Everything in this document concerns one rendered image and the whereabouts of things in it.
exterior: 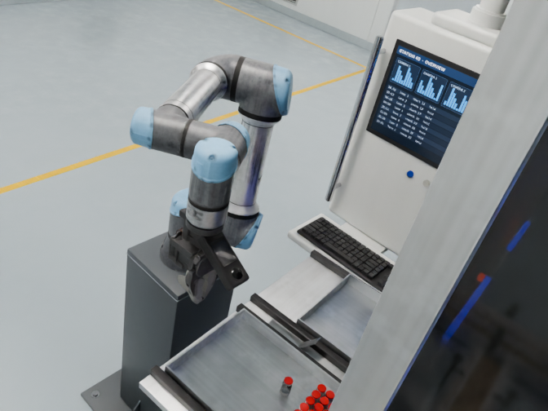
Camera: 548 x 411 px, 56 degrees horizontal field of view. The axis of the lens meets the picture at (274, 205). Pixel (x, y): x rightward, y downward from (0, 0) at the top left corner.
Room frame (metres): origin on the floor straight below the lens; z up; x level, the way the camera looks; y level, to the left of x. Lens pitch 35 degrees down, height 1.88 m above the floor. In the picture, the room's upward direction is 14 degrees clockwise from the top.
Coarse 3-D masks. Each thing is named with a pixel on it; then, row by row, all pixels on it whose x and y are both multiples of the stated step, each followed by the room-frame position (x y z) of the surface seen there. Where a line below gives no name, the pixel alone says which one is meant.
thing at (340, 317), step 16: (336, 288) 1.09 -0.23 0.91; (352, 288) 1.13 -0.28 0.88; (368, 288) 1.12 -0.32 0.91; (320, 304) 1.03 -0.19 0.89; (336, 304) 1.05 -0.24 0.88; (352, 304) 1.06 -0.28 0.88; (368, 304) 1.08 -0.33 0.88; (304, 320) 0.96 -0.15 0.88; (320, 320) 0.97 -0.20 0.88; (336, 320) 0.99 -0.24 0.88; (352, 320) 1.00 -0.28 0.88; (368, 320) 1.02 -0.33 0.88; (320, 336) 0.89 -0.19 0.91; (336, 336) 0.93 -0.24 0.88; (352, 336) 0.95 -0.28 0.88; (336, 352) 0.87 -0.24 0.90; (352, 352) 0.89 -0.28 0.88
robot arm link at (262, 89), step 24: (240, 72) 1.20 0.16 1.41; (264, 72) 1.21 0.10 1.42; (288, 72) 1.23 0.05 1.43; (240, 96) 1.19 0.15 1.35; (264, 96) 1.18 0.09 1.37; (288, 96) 1.19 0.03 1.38; (264, 120) 1.18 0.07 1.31; (264, 144) 1.20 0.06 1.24; (240, 168) 1.18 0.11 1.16; (240, 192) 1.16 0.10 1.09; (240, 216) 1.14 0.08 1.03; (240, 240) 1.13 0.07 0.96
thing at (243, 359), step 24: (240, 312) 0.90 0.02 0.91; (216, 336) 0.83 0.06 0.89; (240, 336) 0.86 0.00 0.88; (264, 336) 0.88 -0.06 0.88; (192, 360) 0.75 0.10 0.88; (216, 360) 0.77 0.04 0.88; (240, 360) 0.78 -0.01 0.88; (264, 360) 0.80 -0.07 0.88; (288, 360) 0.82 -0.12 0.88; (192, 384) 0.69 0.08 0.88; (216, 384) 0.71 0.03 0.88; (240, 384) 0.72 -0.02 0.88; (264, 384) 0.74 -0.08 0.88; (312, 384) 0.77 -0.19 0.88; (336, 384) 0.76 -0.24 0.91; (216, 408) 0.65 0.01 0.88; (240, 408) 0.66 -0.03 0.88; (264, 408) 0.68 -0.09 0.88; (288, 408) 0.69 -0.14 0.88
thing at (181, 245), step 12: (180, 216) 0.76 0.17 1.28; (180, 228) 0.77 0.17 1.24; (192, 228) 0.72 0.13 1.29; (216, 228) 0.73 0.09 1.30; (180, 240) 0.75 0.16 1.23; (192, 240) 0.74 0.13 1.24; (168, 252) 0.75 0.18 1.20; (180, 252) 0.73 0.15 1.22; (192, 252) 0.72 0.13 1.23; (180, 264) 0.73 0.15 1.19; (192, 264) 0.71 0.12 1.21; (204, 264) 0.72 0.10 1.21
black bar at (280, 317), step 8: (256, 296) 0.99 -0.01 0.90; (256, 304) 0.97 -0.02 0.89; (264, 304) 0.96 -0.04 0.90; (272, 312) 0.94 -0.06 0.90; (280, 312) 0.95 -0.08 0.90; (280, 320) 0.93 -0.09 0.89; (288, 320) 0.93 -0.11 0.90; (288, 328) 0.92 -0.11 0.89; (296, 328) 0.91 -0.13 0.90; (304, 336) 0.89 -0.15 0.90; (312, 336) 0.90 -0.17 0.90; (320, 344) 0.88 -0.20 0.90; (320, 352) 0.86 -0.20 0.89; (328, 352) 0.86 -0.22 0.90; (336, 360) 0.84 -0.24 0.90; (344, 360) 0.85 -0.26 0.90; (344, 368) 0.83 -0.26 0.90
